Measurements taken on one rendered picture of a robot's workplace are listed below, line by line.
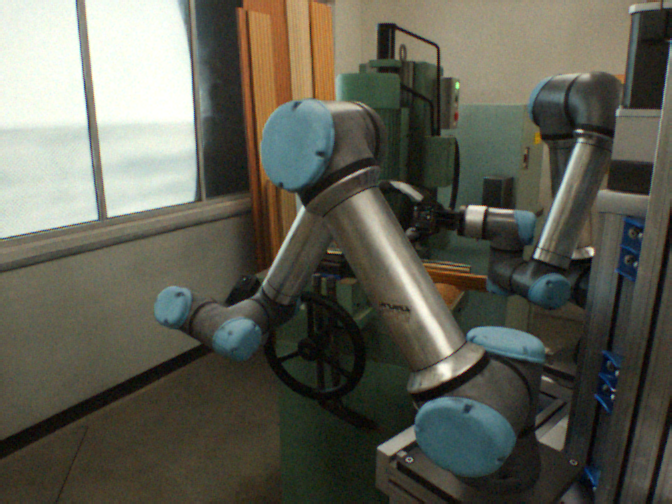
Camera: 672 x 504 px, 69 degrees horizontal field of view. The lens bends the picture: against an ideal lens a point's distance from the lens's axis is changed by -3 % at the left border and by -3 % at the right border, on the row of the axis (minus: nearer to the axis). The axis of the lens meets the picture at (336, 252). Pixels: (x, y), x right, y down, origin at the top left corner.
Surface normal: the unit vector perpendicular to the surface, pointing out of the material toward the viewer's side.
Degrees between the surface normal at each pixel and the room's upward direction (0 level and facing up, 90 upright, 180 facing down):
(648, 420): 90
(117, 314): 90
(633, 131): 90
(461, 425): 96
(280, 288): 101
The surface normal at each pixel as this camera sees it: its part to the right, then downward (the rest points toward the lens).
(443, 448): -0.47, 0.34
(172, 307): -0.38, -0.27
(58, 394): 0.84, 0.15
